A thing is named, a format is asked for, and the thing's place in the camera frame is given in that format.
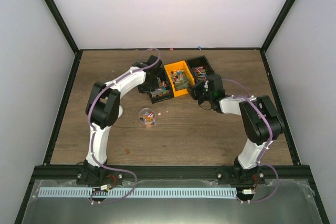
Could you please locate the black aluminium frame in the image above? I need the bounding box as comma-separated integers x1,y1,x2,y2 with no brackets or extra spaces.
15,0,329,223

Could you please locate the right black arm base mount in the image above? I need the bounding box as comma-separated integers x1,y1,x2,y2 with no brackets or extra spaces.
215,166,265,186

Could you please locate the orange candy bin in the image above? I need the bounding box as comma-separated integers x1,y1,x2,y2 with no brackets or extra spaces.
164,60,195,98

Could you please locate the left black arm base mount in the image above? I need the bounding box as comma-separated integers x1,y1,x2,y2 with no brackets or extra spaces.
76,167,123,186

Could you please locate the light blue slotted cable duct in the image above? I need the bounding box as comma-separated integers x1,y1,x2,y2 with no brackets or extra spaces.
38,187,237,199

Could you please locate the clear plastic cup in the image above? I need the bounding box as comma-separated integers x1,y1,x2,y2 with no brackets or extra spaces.
138,108,156,128

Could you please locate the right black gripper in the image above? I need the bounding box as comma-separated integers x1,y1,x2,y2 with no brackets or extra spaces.
186,81,213,105

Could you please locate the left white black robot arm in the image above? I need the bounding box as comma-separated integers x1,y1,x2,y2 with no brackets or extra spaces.
85,56,162,184

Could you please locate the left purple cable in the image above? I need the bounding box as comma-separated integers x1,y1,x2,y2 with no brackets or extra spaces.
87,48,138,206

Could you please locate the black candy bin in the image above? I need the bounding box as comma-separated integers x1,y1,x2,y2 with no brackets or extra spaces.
149,72,174,104
186,56,215,84

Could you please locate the white round cup lid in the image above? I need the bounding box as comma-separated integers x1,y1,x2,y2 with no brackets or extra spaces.
118,105,123,118

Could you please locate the green plastic scoop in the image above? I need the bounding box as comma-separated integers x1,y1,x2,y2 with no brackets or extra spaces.
173,74,190,90

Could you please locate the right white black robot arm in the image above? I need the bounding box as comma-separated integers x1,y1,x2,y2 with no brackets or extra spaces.
187,74,285,184

